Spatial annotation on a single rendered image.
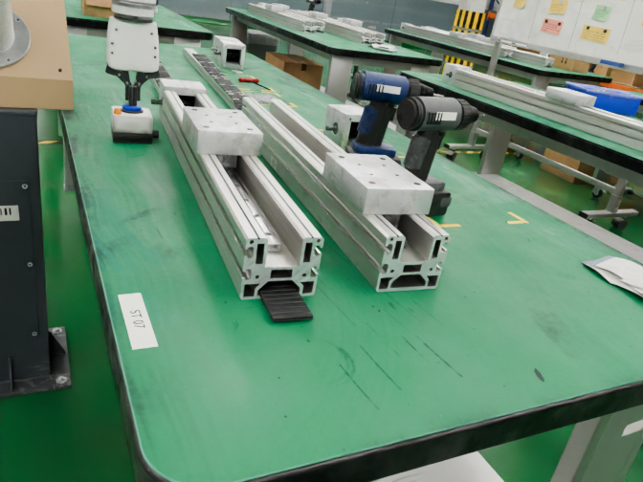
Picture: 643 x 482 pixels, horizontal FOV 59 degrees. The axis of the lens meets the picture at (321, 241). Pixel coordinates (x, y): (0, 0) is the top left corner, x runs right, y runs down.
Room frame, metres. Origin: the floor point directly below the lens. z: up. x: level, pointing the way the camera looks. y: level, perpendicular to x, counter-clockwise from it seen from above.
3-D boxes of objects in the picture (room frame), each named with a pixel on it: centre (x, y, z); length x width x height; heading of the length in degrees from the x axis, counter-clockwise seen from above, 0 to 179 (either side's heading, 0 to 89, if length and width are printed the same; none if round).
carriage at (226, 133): (0.99, 0.21, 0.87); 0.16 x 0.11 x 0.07; 25
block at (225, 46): (2.37, 0.50, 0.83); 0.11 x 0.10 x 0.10; 113
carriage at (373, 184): (0.84, -0.07, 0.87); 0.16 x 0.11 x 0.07; 25
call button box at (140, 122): (1.19, 0.44, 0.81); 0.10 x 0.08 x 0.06; 115
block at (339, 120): (1.42, -0.01, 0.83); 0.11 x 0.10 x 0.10; 121
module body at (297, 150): (1.07, 0.04, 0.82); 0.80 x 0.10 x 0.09; 25
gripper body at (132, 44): (1.19, 0.45, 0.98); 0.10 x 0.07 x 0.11; 115
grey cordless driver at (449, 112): (1.05, -0.19, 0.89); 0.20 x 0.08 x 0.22; 127
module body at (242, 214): (0.99, 0.21, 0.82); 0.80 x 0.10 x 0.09; 25
